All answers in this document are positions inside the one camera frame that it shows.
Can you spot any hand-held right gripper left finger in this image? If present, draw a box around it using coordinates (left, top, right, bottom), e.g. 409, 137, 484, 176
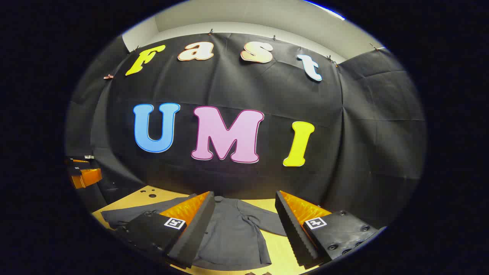
115, 191, 216, 269

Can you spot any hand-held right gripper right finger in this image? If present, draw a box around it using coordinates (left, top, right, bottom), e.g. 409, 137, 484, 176
275, 190, 386, 267

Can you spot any grey button shirt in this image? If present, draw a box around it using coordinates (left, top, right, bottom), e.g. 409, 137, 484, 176
100, 196, 287, 272

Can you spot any black backdrop cloth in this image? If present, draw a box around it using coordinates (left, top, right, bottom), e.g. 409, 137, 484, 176
65, 32, 426, 230

